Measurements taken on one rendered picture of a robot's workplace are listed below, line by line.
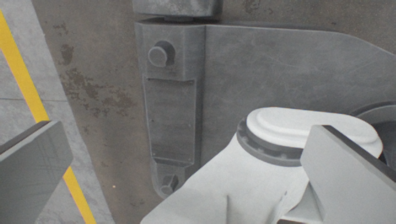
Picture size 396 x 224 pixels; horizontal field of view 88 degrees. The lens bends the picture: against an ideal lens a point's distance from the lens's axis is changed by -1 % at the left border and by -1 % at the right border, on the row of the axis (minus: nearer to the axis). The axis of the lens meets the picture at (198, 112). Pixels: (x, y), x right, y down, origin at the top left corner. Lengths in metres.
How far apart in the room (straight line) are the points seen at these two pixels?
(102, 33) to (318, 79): 0.61
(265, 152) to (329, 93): 0.22
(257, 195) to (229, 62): 0.27
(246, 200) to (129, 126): 0.63
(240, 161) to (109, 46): 0.55
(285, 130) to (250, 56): 0.18
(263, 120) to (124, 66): 0.51
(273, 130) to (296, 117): 0.06
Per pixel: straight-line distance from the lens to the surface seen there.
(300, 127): 0.37
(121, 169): 1.01
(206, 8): 0.45
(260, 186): 0.31
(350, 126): 0.41
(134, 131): 0.84
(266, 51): 0.45
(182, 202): 0.26
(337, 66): 0.49
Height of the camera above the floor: 0.62
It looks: 60 degrees down
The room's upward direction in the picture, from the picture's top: 158 degrees counter-clockwise
